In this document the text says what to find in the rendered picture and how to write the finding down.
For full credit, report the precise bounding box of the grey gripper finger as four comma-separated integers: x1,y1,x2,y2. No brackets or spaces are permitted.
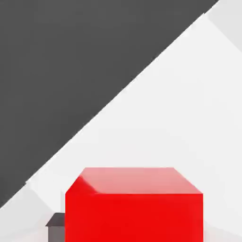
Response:
30,212,66,242

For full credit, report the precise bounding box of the small red cube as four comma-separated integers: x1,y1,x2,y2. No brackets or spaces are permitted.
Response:
65,167,204,242

